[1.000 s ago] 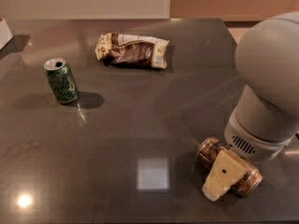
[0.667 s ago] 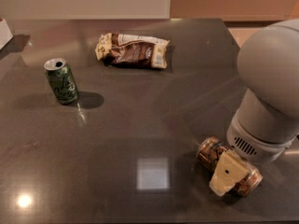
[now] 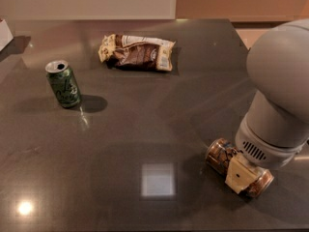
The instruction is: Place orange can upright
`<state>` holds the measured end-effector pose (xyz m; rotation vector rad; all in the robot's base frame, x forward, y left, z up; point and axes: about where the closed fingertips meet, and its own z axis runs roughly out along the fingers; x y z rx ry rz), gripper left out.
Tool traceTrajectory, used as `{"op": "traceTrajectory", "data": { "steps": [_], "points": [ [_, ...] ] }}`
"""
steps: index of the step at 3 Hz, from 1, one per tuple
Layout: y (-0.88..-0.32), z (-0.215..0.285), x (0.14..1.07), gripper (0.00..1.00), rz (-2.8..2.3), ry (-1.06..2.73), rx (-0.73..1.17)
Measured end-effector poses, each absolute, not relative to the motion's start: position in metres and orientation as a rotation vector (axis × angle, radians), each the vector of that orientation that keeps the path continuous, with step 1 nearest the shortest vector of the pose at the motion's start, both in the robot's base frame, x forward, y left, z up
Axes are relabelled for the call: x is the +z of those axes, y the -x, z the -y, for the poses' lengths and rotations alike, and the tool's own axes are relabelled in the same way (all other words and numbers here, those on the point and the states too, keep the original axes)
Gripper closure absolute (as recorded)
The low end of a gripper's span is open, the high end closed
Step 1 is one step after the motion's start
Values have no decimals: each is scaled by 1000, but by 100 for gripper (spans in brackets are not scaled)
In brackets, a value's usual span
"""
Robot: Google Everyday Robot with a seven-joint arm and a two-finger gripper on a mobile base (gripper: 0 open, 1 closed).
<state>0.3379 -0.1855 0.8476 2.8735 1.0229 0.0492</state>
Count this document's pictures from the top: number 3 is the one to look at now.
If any brown chip bag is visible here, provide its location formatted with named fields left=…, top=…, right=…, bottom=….
left=98, top=34, right=175, bottom=72

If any orange soda can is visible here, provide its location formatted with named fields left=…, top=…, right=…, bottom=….
left=205, top=138, right=274, bottom=198

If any green soda can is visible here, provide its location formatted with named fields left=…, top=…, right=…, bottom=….
left=45, top=60, right=81, bottom=108

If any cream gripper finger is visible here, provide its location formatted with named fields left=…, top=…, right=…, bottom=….
left=225, top=153, right=265, bottom=194

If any white box at left edge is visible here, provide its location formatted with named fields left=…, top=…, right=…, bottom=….
left=0, top=19, right=14, bottom=51

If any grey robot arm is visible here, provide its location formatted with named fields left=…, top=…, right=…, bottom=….
left=226, top=19, right=309, bottom=196

